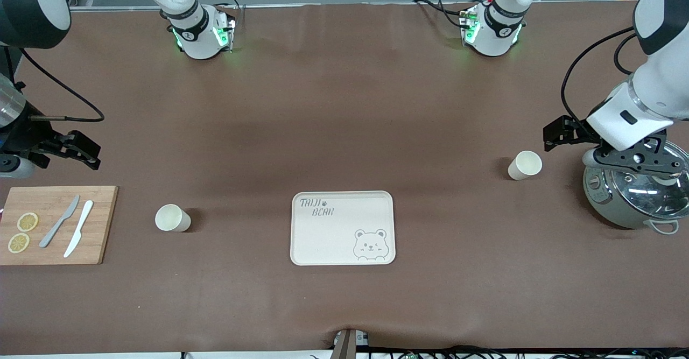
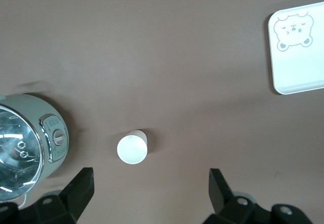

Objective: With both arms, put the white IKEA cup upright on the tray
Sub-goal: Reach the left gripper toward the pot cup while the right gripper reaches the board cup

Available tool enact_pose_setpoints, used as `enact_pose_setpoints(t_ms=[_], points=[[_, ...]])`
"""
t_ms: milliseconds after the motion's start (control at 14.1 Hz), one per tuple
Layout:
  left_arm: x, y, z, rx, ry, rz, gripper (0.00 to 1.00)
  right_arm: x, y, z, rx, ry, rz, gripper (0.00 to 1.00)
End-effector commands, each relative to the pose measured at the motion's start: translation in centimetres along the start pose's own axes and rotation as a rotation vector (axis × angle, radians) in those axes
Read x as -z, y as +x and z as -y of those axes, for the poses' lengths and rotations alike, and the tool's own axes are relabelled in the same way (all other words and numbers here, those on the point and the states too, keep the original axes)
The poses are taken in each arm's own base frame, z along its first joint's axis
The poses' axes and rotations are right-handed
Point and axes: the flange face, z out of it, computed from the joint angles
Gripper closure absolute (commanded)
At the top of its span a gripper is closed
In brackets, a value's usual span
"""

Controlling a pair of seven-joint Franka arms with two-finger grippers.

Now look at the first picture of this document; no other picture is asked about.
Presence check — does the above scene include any white plastic cup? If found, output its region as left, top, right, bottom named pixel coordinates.
left=508, top=150, right=543, bottom=181
left=155, top=204, right=192, bottom=233

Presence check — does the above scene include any white bear print tray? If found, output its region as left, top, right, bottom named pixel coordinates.
left=290, top=191, right=396, bottom=266

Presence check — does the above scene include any grey plastic knife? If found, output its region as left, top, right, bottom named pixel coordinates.
left=39, top=195, right=80, bottom=249

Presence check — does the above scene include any pale green electric pot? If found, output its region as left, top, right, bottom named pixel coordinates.
left=582, top=143, right=689, bottom=236

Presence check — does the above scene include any bamboo cutting board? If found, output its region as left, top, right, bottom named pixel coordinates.
left=0, top=186, right=118, bottom=266

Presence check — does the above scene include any white plastic knife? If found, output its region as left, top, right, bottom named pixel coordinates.
left=64, top=200, right=94, bottom=258

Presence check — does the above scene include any glass pot lid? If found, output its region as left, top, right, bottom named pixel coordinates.
left=592, top=145, right=689, bottom=217

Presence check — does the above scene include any brown table cover mat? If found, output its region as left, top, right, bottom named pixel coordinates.
left=0, top=1, right=689, bottom=355

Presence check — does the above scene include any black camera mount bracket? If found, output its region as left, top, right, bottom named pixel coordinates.
left=594, top=137, right=689, bottom=180

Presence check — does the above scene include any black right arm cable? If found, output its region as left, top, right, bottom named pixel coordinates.
left=3, top=46, right=105, bottom=123

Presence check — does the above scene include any long black left arm cable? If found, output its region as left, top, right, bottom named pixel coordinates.
left=561, top=25, right=637, bottom=129

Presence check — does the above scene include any short black left arm cable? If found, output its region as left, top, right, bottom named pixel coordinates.
left=613, top=33, right=639, bottom=75

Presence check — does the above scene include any black left base cable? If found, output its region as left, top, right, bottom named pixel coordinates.
left=413, top=0, right=470, bottom=29

